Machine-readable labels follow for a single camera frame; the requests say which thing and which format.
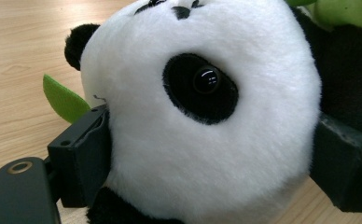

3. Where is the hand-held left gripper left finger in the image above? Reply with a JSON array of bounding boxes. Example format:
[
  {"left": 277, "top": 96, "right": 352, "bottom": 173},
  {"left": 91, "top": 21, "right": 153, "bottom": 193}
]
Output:
[{"left": 47, "top": 104, "right": 112, "bottom": 209}]

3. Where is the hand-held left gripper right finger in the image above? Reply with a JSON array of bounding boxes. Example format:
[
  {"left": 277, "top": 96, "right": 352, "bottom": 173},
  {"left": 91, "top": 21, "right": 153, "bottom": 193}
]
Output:
[{"left": 309, "top": 113, "right": 362, "bottom": 214}]

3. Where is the black and white panda plush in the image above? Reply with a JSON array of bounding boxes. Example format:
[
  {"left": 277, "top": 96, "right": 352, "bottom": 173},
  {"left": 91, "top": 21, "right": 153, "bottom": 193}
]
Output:
[{"left": 42, "top": 0, "right": 362, "bottom": 224}]

